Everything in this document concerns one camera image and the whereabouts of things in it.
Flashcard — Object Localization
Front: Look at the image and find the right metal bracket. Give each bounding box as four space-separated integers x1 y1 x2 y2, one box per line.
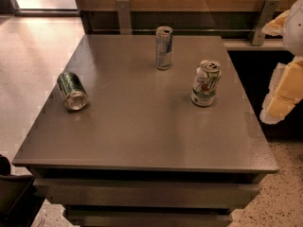
249 0 279 46

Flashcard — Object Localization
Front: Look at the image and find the green soda can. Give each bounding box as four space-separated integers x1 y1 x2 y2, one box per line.
57 72 89 111

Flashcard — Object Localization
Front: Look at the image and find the metal bracket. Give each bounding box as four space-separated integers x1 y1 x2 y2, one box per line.
116 0 132 35
249 0 279 46

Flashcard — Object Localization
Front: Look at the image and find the left metal bracket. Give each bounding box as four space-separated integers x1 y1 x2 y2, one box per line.
116 0 132 35

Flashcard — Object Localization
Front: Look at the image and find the grey cabinet with drawers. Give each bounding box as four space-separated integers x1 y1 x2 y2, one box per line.
13 35 278 227

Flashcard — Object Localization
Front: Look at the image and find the white green 7up can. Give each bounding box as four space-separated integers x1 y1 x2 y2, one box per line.
190 60 222 107

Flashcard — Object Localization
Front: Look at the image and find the silver blue energy drink can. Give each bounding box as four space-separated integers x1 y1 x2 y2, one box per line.
155 26 173 70

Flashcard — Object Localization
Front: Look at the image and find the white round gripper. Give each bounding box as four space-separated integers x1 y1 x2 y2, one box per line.
259 0 303 125

